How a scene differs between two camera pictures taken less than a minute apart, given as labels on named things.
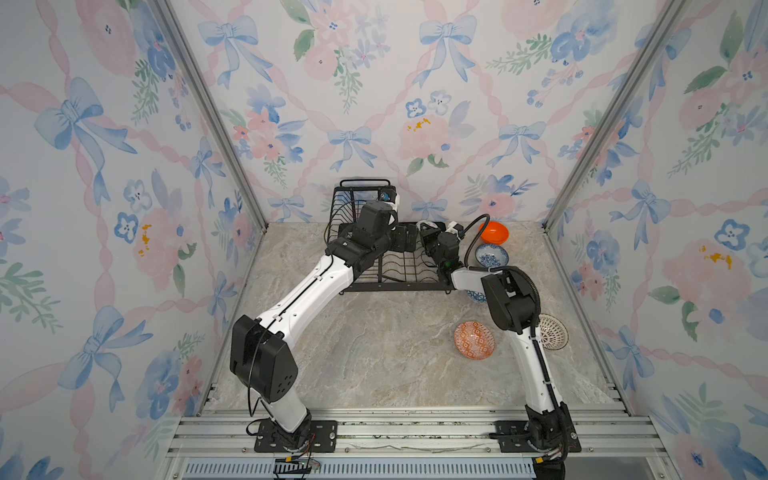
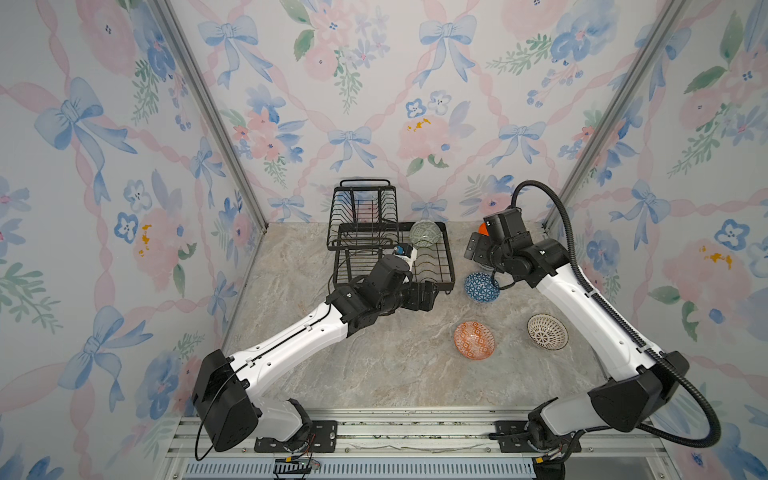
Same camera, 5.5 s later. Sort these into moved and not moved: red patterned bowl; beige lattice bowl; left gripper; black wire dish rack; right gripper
Moved: left gripper; right gripper
Not moved: black wire dish rack; beige lattice bowl; red patterned bowl
